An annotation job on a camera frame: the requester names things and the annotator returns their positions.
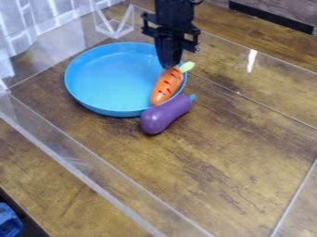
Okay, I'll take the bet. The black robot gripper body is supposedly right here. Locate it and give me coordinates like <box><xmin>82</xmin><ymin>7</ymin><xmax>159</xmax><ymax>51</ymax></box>
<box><xmin>141</xmin><ymin>0</ymin><xmax>200</xmax><ymax>52</ymax></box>

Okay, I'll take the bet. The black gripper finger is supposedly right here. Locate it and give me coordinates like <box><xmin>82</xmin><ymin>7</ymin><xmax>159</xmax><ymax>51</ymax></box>
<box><xmin>171</xmin><ymin>39</ymin><xmax>183</xmax><ymax>67</ymax></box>
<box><xmin>155</xmin><ymin>37</ymin><xmax>171</xmax><ymax>69</ymax></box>

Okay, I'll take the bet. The orange toy carrot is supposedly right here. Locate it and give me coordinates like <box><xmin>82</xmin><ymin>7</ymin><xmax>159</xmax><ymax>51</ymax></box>
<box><xmin>149</xmin><ymin>61</ymin><xmax>195</xmax><ymax>106</ymax></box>

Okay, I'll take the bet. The black baseboard strip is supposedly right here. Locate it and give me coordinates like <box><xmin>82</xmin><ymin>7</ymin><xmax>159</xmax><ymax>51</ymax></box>
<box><xmin>228</xmin><ymin>0</ymin><xmax>314</xmax><ymax>35</ymax></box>

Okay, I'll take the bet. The purple toy eggplant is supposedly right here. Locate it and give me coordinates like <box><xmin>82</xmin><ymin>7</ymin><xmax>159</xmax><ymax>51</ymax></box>
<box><xmin>140</xmin><ymin>94</ymin><xmax>196</xmax><ymax>134</ymax></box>

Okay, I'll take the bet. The white patterned curtain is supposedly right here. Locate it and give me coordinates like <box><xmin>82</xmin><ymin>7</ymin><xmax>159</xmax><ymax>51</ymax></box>
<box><xmin>0</xmin><ymin>0</ymin><xmax>121</xmax><ymax>59</ymax></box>

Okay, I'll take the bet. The blue object at corner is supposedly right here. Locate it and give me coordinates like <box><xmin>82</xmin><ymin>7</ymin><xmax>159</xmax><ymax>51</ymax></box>
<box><xmin>0</xmin><ymin>203</ymin><xmax>23</xmax><ymax>237</ymax></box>

